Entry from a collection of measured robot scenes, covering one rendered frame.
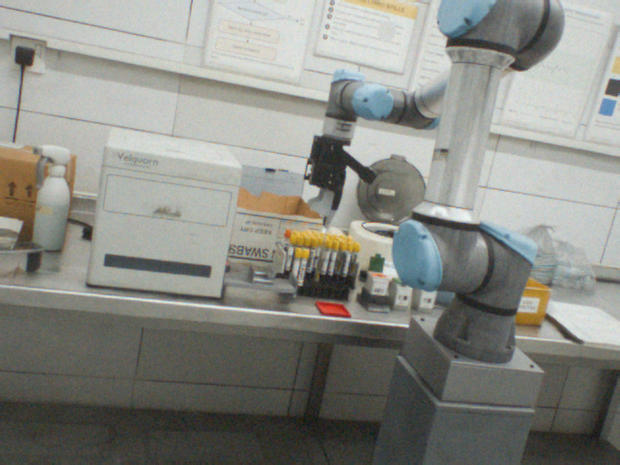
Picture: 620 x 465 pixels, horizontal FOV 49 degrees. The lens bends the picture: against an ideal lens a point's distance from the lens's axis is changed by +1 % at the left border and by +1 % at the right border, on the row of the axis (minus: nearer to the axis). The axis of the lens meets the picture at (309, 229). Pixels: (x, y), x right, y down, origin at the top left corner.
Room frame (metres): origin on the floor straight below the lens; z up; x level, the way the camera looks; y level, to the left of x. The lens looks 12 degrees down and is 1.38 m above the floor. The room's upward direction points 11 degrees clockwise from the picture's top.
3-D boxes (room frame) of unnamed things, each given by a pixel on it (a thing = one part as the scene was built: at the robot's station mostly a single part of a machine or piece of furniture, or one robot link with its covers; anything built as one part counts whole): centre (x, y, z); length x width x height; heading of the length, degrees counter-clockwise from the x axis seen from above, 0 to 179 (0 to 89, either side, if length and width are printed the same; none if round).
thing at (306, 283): (1.60, -0.03, 0.93); 0.17 x 0.09 x 0.11; 107
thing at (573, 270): (2.26, -0.88, 0.94); 0.20 x 0.17 x 0.14; 89
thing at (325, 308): (1.49, -0.09, 0.88); 0.07 x 0.07 x 0.01; 16
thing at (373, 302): (1.59, -0.19, 0.89); 0.09 x 0.05 x 0.04; 17
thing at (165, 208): (1.51, 0.32, 1.03); 0.31 x 0.27 x 0.30; 106
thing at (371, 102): (1.52, -0.08, 1.35); 0.11 x 0.11 x 0.08; 27
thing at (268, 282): (1.47, 0.11, 0.92); 0.21 x 0.07 x 0.05; 106
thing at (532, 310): (1.73, -0.55, 0.93); 0.13 x 0.13 x 0.10; 21
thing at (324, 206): (1.58, -0.02, 1.09); 0.06 x 0.03 x 0.09; 107
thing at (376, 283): (1.59, -0.19, 0.92); 0.05 x 0.04 x 0.06; 17
